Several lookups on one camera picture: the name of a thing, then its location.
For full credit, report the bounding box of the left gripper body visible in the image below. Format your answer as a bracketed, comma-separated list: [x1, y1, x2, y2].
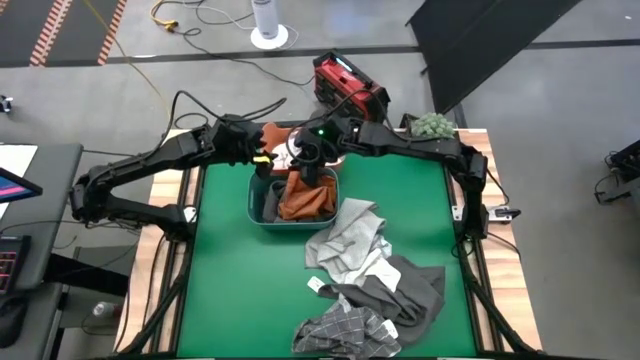
[214, 114, 275, 167]

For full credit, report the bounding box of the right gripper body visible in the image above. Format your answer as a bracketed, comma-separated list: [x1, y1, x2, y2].
[292, 115, 357, 171]

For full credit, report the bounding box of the white red-checked towel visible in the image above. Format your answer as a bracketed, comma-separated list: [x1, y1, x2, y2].
[277, 142, 301, 169]

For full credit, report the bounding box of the orange towel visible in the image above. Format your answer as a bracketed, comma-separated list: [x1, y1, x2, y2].
[277, 170, 338, 222]

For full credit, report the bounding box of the light grey towel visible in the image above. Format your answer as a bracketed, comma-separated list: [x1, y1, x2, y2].
[304, 197, 390, 281]

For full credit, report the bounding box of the dark grey checked towel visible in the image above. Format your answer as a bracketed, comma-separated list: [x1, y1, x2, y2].
[292, 299, 404, 360]

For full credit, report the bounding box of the orange plastic basket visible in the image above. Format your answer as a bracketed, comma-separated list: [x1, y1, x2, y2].
[259, 122, 347, 176]

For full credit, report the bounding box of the teal plastic basket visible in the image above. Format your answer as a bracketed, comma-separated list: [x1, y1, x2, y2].
[246, 167, 341, 231]

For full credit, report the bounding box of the red black tool box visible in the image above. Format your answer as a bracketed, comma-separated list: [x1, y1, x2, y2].
[312, 48, 391, 129]

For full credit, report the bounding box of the green artificial plant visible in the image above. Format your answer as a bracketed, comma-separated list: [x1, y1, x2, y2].
[409, 112, 457, 141]

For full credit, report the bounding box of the green table mat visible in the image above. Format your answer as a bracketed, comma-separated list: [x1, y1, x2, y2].
[175, 138, 479, 359]

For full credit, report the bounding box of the white tower fan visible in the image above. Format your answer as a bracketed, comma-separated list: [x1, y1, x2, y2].
[249, 0, 290, 51]

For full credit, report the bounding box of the black panel board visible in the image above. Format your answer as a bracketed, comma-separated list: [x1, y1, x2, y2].
[405, 0, 584, 115]

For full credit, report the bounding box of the grey desk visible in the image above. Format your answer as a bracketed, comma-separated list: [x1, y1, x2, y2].
[0, 143, 85, 360]

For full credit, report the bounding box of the clear water bottle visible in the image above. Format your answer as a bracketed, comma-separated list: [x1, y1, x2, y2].
[91, 301, 123, 321]

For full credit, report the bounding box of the white paper sheet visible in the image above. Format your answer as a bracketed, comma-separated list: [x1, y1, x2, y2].
[0, 144, 39, 220]

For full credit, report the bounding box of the computer monitor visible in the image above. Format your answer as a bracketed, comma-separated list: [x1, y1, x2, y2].
[0, 167, 44, 205]

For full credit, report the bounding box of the black backlit keyboard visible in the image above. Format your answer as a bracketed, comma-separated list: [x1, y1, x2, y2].
[0, 234, 32, 297]

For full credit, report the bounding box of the black computer mouse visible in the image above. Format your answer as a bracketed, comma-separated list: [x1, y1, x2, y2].
[0, 294, 30, 350]

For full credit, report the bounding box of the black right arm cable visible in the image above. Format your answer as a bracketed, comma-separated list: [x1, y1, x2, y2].
[329, 87, 396, 131]

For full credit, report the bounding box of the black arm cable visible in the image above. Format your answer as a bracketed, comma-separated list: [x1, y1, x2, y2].
[329, 87, 396, 131]
[159, 89, 289, 151]

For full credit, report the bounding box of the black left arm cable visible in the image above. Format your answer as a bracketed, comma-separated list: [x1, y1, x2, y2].
[159, 89, 289, 151]

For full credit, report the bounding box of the black floor cable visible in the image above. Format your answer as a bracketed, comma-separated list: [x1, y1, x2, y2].
[172, 25, 316, 89]

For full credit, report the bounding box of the white floor cable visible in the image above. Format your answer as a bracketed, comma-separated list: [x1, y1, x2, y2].
[194, 0, 301, 51]

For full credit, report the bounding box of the yellow extension cord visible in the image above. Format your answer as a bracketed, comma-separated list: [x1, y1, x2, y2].
[149, 0, 180, 34]

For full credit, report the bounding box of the thin yellow cable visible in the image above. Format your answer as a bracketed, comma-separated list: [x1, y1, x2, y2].
[82, 0, 172, 121]

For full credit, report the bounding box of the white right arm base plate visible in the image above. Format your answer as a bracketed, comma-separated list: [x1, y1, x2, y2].
[451, 204, 521, 222]

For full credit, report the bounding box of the black aluminium table frame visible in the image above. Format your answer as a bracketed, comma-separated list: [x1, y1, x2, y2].
[114, 118, 544, 360]

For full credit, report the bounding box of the black equipment with cables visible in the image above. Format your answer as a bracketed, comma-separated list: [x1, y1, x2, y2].
[593, 139, 640, 205]

